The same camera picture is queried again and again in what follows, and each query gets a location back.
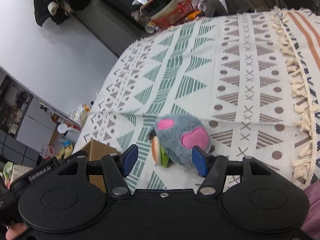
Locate orange burger plush toy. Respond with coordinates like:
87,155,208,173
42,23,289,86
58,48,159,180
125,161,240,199
151,136,170,168

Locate grey pink plush toy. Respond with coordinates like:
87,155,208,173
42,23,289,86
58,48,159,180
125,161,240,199
148,114,210,168

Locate person left hand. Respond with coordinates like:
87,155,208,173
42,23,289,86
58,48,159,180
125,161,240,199
5,223,28,240

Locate brown cardboard box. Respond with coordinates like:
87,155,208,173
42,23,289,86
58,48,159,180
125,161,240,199
81,139,120,193

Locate white electric kettle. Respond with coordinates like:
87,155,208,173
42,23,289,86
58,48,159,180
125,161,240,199
57,124,80,142

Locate yellow slippers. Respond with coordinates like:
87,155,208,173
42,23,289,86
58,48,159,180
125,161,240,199
55,144,74,160

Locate yellow white bag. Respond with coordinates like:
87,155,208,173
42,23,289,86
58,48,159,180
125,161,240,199
69,103,91,128

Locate patterned cream green blanket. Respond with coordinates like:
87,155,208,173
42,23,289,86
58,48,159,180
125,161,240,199
75,9,319,190

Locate pink bed sheet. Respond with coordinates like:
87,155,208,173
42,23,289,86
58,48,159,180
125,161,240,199
302,180,320,239

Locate red plastic basket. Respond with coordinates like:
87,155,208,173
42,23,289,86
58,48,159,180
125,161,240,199
153,0,195,29

